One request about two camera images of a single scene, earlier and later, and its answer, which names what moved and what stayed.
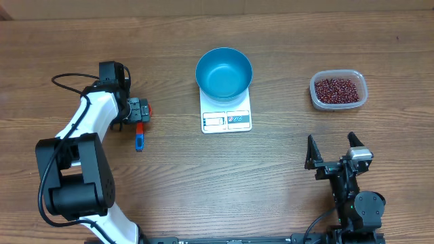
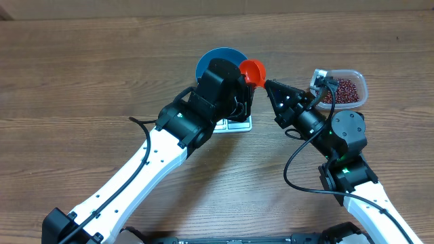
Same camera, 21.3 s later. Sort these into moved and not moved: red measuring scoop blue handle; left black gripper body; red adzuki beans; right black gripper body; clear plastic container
Moved: red measuring scoop blue handle; left black gripper body; right black gripper body
Not moved: red adzuki beans; clear plastic container
